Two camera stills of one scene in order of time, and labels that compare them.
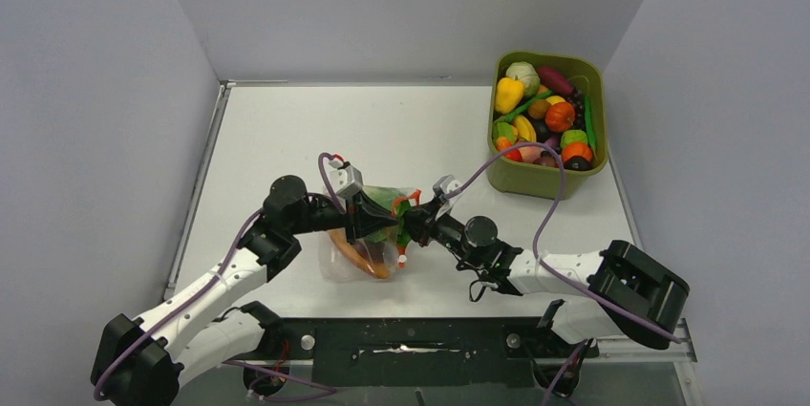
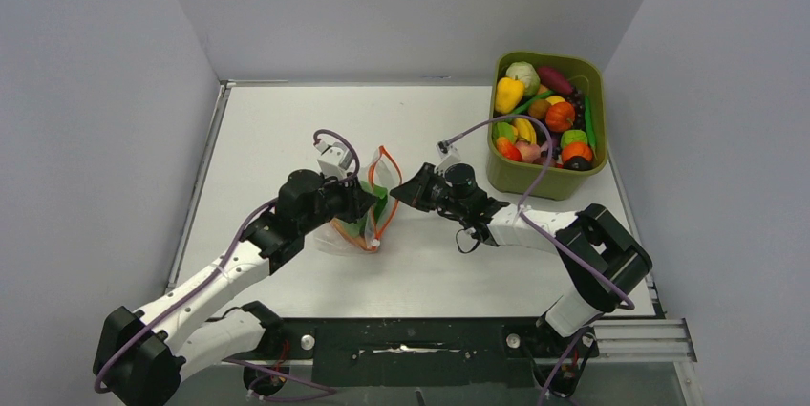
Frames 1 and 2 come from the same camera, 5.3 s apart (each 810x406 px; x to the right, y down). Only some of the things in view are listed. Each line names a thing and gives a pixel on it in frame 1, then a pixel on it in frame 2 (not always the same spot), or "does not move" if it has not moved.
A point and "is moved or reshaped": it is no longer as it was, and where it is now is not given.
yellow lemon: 555,99 does not move
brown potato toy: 539,109 does not move
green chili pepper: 589,119 does not move
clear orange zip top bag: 377,257 is moved or reshaped
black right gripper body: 449,232 to 441,198
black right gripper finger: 415,224 to 416,191
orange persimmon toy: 560,117 does not move
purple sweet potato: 553,80 does not move
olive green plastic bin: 588,71 does not move
